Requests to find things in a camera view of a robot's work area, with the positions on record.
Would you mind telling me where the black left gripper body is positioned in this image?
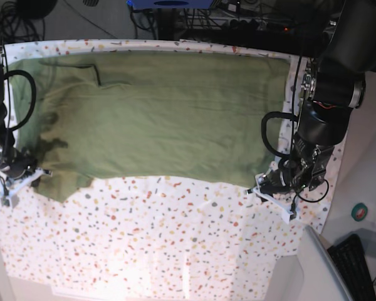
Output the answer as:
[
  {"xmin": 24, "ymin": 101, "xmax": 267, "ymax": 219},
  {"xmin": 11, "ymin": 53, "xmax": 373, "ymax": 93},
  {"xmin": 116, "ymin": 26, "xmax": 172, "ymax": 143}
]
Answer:
[{"xmin": 258, "ymin": 159, "xmax": 326, "ymax": 196}]

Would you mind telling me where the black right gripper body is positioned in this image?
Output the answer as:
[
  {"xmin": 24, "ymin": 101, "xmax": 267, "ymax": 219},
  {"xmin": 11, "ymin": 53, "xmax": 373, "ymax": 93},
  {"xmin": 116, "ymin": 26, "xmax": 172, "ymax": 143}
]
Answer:
[{"xmin": 0, "ymin": 147, "xmax": 38, "ymax": 180}]

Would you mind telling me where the green t-shirt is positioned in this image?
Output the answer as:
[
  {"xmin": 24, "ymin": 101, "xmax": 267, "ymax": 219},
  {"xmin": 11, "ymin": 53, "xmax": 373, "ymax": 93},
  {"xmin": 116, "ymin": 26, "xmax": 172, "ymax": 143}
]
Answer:
[{"xmin": 9, "ymin": 51, "xmax": 290, "ymax": 202}]

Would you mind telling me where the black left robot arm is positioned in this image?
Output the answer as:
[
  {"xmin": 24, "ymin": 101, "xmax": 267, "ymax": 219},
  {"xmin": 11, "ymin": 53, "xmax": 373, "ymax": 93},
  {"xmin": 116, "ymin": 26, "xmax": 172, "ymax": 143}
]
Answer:
[{"xmin": 256, "ymin": 1, "xmax": 376, "ymax": 196}]

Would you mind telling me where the green tape roll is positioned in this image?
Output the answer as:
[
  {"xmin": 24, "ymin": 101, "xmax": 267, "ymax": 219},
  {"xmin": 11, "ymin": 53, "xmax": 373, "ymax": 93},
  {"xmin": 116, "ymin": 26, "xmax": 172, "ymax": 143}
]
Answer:
[{"xmin": 351, "ymin": 203, "xmax": 368, "ymax": 222}]

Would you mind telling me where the black keyboard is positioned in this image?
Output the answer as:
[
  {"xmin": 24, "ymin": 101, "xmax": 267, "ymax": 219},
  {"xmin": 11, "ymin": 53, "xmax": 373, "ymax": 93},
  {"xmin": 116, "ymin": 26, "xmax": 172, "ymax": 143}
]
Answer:
[{"xmin": 327, "ymin": 234, "xmax": 376, "ymax": 301}]

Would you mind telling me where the grey monitor edge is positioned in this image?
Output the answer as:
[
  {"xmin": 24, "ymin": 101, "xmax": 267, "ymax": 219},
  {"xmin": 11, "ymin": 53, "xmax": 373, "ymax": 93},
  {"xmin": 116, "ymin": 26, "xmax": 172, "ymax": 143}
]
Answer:
[{"xmin": 297, "ymin": 226, "xmax": 353, "ymax": 301}]

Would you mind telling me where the terrazzo pattern tablecloth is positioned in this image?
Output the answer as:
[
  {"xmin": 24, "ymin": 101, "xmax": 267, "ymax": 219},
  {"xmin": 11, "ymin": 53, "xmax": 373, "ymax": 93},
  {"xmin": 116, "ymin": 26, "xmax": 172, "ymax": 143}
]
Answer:
[{"xmin": 0, "ymin": 40, "xmax": 343, "ymax": 300}]

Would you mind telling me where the blue box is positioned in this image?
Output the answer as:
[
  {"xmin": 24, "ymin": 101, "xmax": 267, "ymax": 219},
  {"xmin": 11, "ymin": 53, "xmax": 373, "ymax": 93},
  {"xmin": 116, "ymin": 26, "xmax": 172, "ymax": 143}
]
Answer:
[{"xmin": 127, "ymin": 0, "xmax": 221, "ymax": 9}]

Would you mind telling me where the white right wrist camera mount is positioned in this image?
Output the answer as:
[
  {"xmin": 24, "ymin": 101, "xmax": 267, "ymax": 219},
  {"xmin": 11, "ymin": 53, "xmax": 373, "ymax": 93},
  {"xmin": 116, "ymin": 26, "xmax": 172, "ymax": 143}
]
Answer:
[{"xmin": 1, "ymin": 168, "xmax": 52, "ymax": 209}]

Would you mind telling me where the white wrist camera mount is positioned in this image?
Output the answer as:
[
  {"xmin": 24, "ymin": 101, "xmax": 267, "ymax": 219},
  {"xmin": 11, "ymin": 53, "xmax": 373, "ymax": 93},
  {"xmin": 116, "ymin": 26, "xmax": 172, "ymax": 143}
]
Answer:
[
  {"xmin": 245, "ymin": 173, "xmax": 300, "ymax": 224},
  {"xmin": 1, "ymin": 168, "xmax": 52, "ymax": 209}
]

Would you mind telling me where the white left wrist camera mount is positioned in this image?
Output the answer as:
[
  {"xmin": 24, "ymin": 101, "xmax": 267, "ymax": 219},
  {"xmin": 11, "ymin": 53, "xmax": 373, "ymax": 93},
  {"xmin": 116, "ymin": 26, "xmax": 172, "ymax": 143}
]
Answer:
[{"xmin": 245, "ymin": 173, "xmax": 300, "ymax": 224}]

